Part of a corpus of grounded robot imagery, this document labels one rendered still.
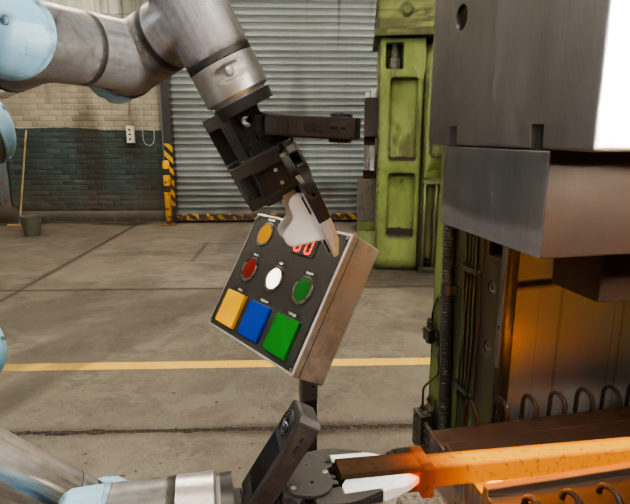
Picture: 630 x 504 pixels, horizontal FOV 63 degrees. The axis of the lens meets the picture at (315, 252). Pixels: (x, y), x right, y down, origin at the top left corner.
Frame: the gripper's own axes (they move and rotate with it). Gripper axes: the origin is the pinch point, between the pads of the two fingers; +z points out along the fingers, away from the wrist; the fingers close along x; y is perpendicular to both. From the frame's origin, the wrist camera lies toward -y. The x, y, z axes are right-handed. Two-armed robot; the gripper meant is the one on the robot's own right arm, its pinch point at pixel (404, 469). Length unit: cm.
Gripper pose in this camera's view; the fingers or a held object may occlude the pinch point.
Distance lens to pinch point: 62.5
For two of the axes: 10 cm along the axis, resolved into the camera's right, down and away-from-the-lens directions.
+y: -0.2, 9.8, 2.1
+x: 2.1, 2.1, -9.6
